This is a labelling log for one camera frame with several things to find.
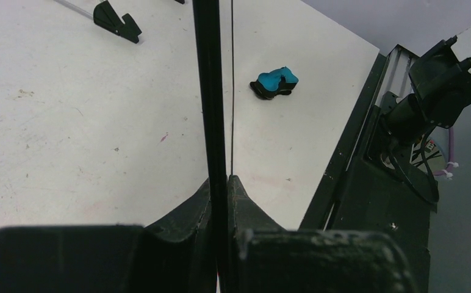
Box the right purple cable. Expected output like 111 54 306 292
433 127 459 180

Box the wire display stand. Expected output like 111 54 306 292
56 0 142 44

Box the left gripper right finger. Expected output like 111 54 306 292
227 175 418 292

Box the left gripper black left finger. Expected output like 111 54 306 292
0 183 217 292

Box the black framed whiteboard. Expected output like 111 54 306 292
192 0 229 282

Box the blue heart eraser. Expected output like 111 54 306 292
250 67 299 100

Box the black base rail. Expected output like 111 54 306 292
300 46 436 292

